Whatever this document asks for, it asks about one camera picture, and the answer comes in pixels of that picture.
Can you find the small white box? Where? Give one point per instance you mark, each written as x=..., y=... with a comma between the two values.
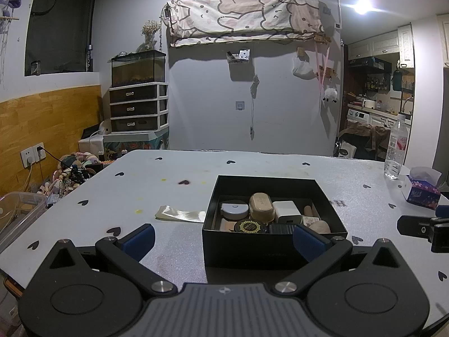
x=309, y=220

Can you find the cream wall cabinet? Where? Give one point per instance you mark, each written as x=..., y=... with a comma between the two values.
x=443, y=38

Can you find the purple hanging decoration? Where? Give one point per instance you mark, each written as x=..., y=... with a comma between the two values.
x=12, y=1

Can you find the cream kitchen upper cabinets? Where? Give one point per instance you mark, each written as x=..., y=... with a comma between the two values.
x=379, y=42

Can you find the white charger adapter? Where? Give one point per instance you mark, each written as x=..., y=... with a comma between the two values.
x=286, y=210

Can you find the white round tape measure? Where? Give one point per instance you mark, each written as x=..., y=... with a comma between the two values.
x=233, y=210

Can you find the beige smooth pebble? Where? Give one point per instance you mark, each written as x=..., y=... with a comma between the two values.
x=322, y=227

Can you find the black round tin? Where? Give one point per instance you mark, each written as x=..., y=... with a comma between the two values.
x=249, y=226

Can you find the purple floral tissue pack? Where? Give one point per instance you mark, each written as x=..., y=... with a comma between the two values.
x=421, y=195

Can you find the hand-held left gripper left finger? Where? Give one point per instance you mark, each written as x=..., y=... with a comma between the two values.
x=140, y=240

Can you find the white washing machine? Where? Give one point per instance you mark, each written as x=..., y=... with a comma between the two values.
x=359, y=116

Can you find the clear plastic wrapper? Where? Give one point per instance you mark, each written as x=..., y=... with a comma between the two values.
x=180, y=214

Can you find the brown jacket on chair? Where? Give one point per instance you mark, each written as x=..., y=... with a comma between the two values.
x=364, y=137

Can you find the dark window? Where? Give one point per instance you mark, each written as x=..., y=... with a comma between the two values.
x=59, y=24

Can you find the black cardboard box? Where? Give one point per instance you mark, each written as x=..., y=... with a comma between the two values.
x=245, y=252

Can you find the glass fish tank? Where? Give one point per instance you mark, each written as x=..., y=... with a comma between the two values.
x=136, y=70

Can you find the painted cabinet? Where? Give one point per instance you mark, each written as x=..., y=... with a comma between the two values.
x=136, y=144

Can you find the wooden wall hook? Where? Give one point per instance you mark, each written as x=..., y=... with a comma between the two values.
x=300, y=52
x=329, y=72

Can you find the white plush sheep toy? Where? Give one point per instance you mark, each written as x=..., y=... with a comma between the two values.
x=329, y=94

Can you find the carved wooden square block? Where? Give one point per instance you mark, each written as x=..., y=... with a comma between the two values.
x=227, y=224

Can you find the pile of plush toys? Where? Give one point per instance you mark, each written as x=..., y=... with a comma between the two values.
x=73, y=175

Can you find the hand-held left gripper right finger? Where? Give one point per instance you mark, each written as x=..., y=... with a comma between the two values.
x=308, y=242

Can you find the beige oval case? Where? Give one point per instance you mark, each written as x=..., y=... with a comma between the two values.
x=261, y=205

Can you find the cartoon printed cloth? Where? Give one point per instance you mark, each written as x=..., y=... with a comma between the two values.
x=245, y=14

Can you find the black ribbed power bank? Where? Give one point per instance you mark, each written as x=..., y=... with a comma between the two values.
x=280, y=229

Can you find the white hanging pouch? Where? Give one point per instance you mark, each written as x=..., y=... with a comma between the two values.
x=303, y=69

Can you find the clear plastic water bottle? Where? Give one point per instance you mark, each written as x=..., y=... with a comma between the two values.
x=395, y=147

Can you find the white wall power outlet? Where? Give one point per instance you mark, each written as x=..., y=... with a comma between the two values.
x=31, y=154

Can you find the dried flower bunch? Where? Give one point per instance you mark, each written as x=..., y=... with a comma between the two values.
x=151, y=30

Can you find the white appliance with tablet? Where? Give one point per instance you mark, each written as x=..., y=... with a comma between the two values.
x=91, y=144

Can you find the white wall socket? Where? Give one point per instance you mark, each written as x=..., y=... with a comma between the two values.
x=239, y=105

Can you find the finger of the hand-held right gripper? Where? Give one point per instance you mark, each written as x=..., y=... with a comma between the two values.
x=414, y=225
x=442, y=210

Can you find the white plastic drawer unit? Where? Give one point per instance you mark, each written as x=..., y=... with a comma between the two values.
x=135, y=108

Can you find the clear plastic storage bin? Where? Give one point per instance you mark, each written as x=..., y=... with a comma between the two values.
x=17, y=217

